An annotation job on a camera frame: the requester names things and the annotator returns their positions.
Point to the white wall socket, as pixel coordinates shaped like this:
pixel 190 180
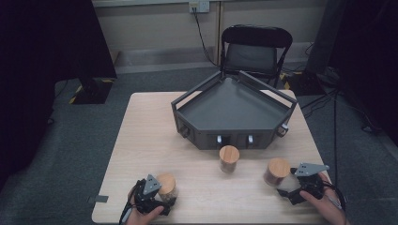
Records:
pixel 199 6

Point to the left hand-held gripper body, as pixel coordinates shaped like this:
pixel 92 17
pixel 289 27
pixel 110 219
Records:
pixel 147 197

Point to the black stand base, yellow stripes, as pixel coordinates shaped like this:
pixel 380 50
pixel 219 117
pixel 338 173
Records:
pixel 90 90
pixel 305 83

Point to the grey corner rack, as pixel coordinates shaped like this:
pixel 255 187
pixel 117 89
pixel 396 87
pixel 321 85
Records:
pixel 233 109

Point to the grey tape piece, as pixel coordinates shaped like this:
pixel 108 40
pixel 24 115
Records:
pixel 98 198

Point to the glass jar with pale nuts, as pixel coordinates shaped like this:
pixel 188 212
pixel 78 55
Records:
pixel 167 186

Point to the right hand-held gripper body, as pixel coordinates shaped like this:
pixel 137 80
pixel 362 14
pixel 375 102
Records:
pixel 309 184

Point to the grey upright panel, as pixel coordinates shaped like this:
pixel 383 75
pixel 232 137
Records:
pixel 324 37

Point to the glass jar with red-brown contents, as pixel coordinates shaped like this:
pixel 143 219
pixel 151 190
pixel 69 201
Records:
pixel 277 170

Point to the black folding chair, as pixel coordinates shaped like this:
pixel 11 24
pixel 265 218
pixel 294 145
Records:
pixel 252 54

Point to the dark curtain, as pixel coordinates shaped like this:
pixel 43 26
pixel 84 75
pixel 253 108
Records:
pixel 37 78
pixel 369 56

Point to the person's left hand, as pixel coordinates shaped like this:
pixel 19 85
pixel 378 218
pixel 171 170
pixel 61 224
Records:
pixel 140 218

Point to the person's right hand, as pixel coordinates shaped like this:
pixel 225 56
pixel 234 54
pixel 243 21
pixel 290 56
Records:
pixel 328 209

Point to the glass jar with brown nuts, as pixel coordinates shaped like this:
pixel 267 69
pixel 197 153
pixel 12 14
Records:
pixel 229 157

